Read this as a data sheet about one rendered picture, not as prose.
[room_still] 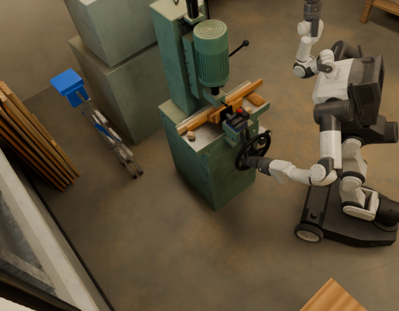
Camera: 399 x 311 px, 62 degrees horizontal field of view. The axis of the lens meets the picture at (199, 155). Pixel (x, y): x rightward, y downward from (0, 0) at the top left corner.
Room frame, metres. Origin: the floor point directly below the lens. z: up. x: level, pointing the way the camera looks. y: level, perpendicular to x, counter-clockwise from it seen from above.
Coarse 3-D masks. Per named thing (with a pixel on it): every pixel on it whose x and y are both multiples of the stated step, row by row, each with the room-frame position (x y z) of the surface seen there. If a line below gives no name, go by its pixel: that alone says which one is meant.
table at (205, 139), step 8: (248, 104) 1.48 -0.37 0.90; (264, 104) 1.45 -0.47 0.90; (256, 112) 1.41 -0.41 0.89; (200, 128) 1.35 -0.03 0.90; (208, 128) 1.33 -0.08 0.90; (216, 128) 1.32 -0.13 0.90; (184, 136) 1.30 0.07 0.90; (200, 136) 1.28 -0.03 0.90; (208, 136) 1.27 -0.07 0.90; (216, 136) 1.26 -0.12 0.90; (224, 136) 1.27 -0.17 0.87; (192, 144) 1.23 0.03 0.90; (200, 144) 1.22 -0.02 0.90; (208, 144) 1.21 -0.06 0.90; (216, 144) 1.24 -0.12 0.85; (232, 144) 1.20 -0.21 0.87; (192, 152) 1.21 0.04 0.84; (200, 152) 1.18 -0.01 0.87
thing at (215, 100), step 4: (204, 88) 1.51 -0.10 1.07; (208, 88) 1.51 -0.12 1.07; (204, 92) 1.49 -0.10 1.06; (208, 92) 1.47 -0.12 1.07; (220, 92) 1.46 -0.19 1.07; (204, 96) 1.50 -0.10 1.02; (208, 96) 1.46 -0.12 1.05; (212, 96) 1.43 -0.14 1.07; (216, 96) 1.43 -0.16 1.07; (220, 96) 1.42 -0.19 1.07; (224, 96) 1.43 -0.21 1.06; (208, 100) 1.47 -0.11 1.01; (212, 100) 1.43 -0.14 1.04; (216, 100) 1.40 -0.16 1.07; (220, 100) 1.41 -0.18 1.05; (224, 100) 1.43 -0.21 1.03; (212, 104) 1.43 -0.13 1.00; (216, 104) 1.40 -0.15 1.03; (220, 104) 1.41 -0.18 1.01
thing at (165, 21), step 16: (160, 0) 1.78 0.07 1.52; (176, 0) 1.75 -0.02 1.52; (160, 16) 1.65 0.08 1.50; (176, 16) 1.59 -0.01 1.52; (160, 32) 1.69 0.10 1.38; (176, 32) 1.57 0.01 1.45; (160, 48) 1.73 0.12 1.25; (176, 48) 1.56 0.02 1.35; (176, 64) 1.59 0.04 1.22; (176, 80) 1.62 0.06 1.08; (176, 96) 1.67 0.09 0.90; (192, 96) 1.58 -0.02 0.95; (192, 112) 1.57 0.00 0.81
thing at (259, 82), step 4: (260, 80) 1.64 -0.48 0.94; (252, 84) 1.61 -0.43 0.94; (256, 84) 1.61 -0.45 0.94; (260, 84) 1.63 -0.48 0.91; (248, 88) 1.58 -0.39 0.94; (252, 88) 1.59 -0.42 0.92; (240, 92) 1.56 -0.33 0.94; (244, 92) 1.56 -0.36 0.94; (248, 92) 1.58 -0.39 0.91; (232, 96) 1.53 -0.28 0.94; (236, 96) 1.53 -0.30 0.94; (240, 96) 1.54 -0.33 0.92; (228, 100) 1.51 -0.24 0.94; (232, 100) 1.51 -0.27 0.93; (236, 100) 1.52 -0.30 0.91; (208, 112) 1.43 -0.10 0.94; (204, 116) 1.41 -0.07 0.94; (196, 120) 1.38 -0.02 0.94; (200, 120) 1.38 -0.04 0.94; (204, 120) 1.39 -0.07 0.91; (192, 124) 1.36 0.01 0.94; (196, 124) 1.36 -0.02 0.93; (200, 124) 1.38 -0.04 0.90; (188, 128) 1.33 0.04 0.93; (192, 128) 1.35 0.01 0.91
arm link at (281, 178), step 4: (268, 160) 0.95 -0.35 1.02; (272, 160) 0.94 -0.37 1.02; (264, 164) 0.93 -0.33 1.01; (268, 164) 0.92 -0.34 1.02; (264, 168) 0.91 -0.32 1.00; (268, 168) 0.91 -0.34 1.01; (264, 172) 0.90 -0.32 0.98; (268, 172) 0.90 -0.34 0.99; (272, 172) 0.87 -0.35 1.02; (276, 172) 0.86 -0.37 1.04; (272, 176) 0.87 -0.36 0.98; (276, 176) 0.85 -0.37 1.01; (280, 176) 0.84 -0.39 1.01; (284, 176) 0.84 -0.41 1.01; (280, 180) 0.84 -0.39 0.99; (284, 180) 0.83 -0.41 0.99
